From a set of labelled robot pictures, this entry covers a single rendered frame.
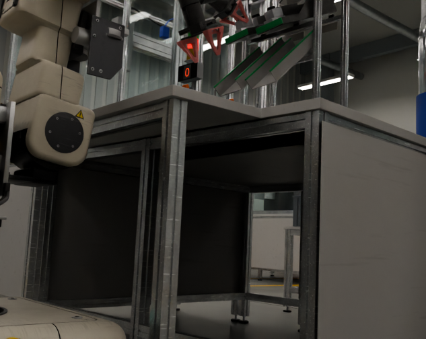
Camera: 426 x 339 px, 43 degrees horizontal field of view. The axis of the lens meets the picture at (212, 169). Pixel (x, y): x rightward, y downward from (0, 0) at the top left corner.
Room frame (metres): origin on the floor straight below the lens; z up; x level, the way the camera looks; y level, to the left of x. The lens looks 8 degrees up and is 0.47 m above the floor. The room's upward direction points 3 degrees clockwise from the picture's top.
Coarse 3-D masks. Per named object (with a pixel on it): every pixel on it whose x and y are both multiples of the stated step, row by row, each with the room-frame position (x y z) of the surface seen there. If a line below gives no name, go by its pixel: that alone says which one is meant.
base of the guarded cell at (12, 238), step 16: (16, 192) 2.68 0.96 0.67; (0, 208) 2.80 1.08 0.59; (16, 208) 2.67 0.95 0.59; (16, 224) 2.66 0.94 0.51; (0, 240) 2.78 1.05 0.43; (16, 240) 2.65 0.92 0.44; (0, 256) 2.76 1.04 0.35; (16, 256) 2.64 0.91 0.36; (0, 272) 2.75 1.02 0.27; (16, 272) 2.63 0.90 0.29; (0, 288) 2.74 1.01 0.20; (16, 288) 2.61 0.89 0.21; (176, 304) 3.83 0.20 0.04
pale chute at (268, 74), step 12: (312, 36) 1.78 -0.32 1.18; (288, 48) 1.88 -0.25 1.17; (300, 48) 1.75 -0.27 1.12; (276, 60) 1.85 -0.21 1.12; (288, 60) 1.72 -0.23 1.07; (252, 72) 1.80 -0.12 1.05; (264, 72) 1.82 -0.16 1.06; (276, 72) 1.69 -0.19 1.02; (252, 84) 1.80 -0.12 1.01; (264, 84) 1.74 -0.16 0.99
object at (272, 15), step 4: (268, 8) 1.75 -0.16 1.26; (272, 8) 1.75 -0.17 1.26; (276, 8) 1.74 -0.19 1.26; (280, 8) 1.75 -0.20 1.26; (264, 12) 1.77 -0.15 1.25; (268, 12) 1.75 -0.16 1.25; (272, 12) 1.74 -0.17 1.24; (276, 12) 1.74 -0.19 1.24; (280, 12) 1.75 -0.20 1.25; (264, 16) 1.77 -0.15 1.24; (268, 16) 1.76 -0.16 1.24; (272, 16) 1.75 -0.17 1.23; (276, 16) 1.74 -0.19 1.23; (280, 16) 1.76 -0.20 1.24; (268, 20) 1.75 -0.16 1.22; (272, 20) 1.74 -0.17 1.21; (264, 24) 1.77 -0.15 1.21
